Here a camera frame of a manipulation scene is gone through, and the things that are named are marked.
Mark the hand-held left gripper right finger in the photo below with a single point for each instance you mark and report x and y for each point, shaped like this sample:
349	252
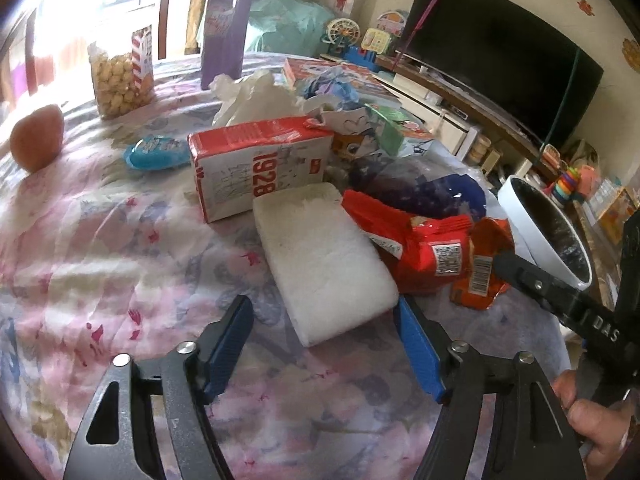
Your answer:
420	355

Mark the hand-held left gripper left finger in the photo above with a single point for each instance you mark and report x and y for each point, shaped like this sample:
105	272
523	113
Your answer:
227	345

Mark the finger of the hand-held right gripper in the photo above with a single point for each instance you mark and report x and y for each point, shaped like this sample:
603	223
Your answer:
535	282

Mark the black bin liner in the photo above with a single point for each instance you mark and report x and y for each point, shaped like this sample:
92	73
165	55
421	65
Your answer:
552	230

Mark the orange snack packet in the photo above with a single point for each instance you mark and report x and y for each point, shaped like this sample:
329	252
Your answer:
480	255

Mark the red snack packet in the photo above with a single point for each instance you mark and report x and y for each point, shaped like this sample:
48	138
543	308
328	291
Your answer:
400	232

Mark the white foam block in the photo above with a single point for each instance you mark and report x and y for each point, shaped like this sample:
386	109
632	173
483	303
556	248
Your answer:
320	260

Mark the white tissue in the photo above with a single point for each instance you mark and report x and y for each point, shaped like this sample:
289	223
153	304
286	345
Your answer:
250	97

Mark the person's right hand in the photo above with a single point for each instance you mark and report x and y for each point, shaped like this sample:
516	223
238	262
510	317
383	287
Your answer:
600	425

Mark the yellow picture book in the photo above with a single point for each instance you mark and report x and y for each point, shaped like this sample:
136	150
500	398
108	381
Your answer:
615	215

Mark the rainbow stacking rings toy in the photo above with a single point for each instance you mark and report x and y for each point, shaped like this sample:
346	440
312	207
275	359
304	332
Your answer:
565	185

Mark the pink plastic toy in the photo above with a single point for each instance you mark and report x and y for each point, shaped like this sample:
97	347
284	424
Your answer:
589	180

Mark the blue plastic bag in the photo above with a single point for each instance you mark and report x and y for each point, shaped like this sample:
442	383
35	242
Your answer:
450	192

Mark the stacked round jars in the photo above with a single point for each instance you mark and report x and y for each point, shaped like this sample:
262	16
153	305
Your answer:
481	149

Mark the red and white carton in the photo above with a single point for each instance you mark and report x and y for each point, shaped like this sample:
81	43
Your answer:
240	175

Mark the green stick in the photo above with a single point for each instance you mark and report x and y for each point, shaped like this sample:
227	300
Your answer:
562	100

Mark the white TV cabinet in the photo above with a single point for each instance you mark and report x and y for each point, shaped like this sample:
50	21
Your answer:
450	110

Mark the blue egg-shaped packet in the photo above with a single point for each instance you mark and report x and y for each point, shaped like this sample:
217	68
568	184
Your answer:
150	152

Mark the green white carton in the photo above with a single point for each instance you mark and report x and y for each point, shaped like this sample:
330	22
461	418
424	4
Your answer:
390	130

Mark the cartoon printed wrapper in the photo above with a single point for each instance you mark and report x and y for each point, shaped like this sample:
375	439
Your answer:
352	135

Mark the black television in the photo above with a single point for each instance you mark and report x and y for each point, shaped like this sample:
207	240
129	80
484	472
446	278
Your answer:
490	50

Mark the red printed flat box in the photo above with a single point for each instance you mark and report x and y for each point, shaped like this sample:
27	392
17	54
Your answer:
300	70

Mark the blue toy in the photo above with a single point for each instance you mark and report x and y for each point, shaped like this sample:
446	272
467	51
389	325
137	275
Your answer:
362	55

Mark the clear popcorn bag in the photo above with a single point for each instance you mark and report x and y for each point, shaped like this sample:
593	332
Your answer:
117	80

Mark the pink stick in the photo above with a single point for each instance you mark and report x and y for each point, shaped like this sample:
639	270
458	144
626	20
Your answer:
425	15

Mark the yellow and pink toy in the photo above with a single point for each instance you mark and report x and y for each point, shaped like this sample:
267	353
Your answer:
375	40

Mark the round colourful toy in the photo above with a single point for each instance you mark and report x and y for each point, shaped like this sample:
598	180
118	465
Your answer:
392	22

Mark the purple water bottle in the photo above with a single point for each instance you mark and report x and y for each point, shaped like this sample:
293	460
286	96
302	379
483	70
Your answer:
222	35

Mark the toy ferris wheel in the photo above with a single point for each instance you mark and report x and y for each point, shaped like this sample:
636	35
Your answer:
337	35

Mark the teal dust cover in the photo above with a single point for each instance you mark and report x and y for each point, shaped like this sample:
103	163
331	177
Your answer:
285	20

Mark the sliding glass door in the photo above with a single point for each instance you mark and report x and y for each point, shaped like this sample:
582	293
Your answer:
167	10

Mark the beige curtain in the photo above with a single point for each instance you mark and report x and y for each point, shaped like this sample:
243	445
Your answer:
200	5

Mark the red paper-cut wall decoration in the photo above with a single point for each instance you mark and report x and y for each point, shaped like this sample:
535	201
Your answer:
632	52
586	7

